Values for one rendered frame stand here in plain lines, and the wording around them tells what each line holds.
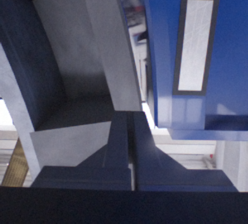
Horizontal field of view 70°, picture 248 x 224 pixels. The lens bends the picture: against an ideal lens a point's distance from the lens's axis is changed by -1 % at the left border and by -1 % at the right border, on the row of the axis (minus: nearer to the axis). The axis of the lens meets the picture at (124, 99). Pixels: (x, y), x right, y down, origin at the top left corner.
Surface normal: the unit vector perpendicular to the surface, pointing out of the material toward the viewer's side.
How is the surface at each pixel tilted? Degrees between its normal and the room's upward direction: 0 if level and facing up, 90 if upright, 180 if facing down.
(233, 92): 90
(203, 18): 90
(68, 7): 90
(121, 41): 90
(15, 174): 105
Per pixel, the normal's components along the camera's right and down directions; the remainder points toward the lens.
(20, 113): 0.00, 0.28
